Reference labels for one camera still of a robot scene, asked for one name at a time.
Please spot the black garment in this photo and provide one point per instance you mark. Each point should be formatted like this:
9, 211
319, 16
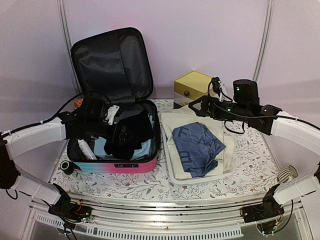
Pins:
130, 133

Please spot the pink and teal kids suitcase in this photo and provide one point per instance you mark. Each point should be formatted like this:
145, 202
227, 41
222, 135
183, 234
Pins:
114, 65

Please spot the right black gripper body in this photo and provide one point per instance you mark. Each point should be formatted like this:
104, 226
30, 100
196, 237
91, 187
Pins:
239, 112

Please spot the dark blue patterned garment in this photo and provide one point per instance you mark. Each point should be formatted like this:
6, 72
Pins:
197, 148

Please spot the orange patterned ceramic bowl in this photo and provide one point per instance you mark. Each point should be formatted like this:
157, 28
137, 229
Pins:
77, 103

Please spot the white plastic mesh basket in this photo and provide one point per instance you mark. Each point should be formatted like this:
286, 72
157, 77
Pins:
200, 178

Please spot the beige garment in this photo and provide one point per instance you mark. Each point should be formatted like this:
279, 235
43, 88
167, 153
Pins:
197, 146

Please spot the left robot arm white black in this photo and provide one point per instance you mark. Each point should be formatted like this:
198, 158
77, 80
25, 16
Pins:
84, 122

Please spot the right metal wall post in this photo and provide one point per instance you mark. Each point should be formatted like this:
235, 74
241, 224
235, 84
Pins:
264, 40

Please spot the yellow and white storage box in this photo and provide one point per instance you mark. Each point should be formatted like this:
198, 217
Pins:
190, 87

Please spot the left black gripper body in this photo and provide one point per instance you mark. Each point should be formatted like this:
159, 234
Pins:
94, 129

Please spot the floral white tablecloth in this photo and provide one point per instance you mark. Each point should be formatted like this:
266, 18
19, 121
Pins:
255, 172

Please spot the metal wall post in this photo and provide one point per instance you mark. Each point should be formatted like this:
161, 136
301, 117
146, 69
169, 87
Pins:
264, 40
62, 11

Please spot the aluminium front rail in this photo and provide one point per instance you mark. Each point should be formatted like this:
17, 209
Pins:
186, 219

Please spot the pale blue folded garment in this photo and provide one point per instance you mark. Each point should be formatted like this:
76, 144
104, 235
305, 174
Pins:
99, 144

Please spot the white plastic bottle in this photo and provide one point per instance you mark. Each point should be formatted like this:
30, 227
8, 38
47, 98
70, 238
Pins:
86, 150

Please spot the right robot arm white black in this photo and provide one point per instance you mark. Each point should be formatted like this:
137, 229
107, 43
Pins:
270, 120

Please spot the left metal wall post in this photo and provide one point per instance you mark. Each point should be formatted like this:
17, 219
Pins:
62, 11

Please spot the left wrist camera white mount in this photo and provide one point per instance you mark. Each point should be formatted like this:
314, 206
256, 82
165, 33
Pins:
113, 112

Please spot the silver ribbed metal cup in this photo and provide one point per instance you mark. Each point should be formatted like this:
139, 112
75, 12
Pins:
286, 174

